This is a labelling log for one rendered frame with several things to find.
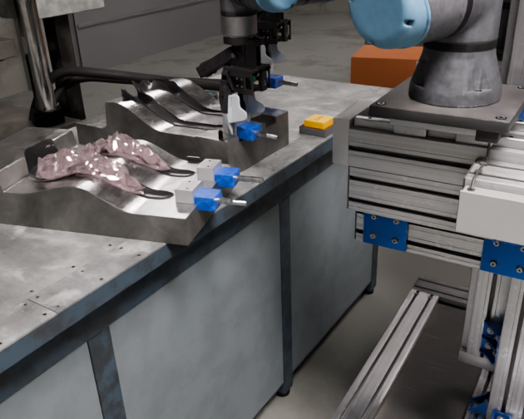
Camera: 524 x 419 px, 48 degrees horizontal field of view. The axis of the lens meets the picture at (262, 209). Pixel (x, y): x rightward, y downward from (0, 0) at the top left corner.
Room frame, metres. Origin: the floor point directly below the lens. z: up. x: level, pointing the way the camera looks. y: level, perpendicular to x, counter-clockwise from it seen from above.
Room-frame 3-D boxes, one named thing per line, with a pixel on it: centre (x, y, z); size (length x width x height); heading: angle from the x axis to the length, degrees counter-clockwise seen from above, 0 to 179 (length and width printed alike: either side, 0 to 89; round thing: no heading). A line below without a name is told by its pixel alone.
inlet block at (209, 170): (1.09, 0.06, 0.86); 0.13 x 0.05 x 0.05; 73
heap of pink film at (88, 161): (1.12, 0.33, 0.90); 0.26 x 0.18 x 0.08; 73
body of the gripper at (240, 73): (1.26, 0.03, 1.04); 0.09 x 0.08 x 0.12; 56
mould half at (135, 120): (1.46, 0.20, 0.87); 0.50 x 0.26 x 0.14; 56
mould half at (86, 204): (1.12, 0.34, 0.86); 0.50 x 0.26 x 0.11; 73
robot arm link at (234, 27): (1.27, 0.03, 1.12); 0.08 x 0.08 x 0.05
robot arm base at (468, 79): (0.98, -0.34, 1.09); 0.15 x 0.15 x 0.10
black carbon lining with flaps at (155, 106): (1.44, 0.20, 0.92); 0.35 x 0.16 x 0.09; 56
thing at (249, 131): (1.25, 0.01, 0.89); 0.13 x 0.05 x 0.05; 55
